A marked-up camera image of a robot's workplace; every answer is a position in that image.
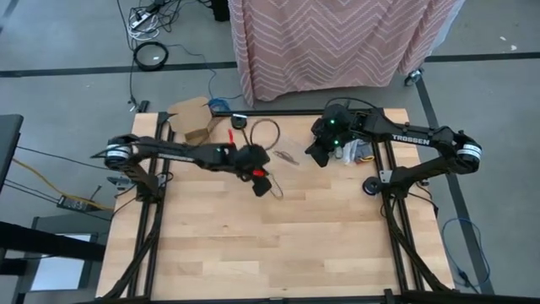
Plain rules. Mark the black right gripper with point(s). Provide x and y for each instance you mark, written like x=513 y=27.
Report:
x=335 y=126

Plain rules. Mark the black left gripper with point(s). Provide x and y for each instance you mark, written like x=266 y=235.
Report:
x=251 y=161

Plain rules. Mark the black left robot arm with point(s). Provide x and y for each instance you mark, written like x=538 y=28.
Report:
x=177 y=154

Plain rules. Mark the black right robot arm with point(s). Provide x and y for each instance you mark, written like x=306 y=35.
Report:
x=411 y=139

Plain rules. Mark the thick red band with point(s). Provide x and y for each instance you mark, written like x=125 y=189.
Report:
x=359 y=160

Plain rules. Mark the dark gray bundle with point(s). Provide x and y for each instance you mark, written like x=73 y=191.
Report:
x=365 y=148

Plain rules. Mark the thick yellow band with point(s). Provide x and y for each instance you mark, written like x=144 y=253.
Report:
x=370 y=159

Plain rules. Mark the black round roll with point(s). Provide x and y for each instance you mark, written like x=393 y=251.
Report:
x=366 y=186

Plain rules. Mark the small open cardboard box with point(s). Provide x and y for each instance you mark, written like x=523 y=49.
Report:
x=190 y=114

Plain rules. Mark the pink chevron cloth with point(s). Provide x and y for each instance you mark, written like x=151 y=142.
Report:
x=337 y=42

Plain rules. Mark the white power strip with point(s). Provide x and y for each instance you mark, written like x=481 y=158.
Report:
x=141 y=20

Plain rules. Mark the black furniture beam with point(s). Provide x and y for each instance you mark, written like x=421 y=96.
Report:
x=42 y=245

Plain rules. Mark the black flat panel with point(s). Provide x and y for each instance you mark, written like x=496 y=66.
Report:
x=8 y=143

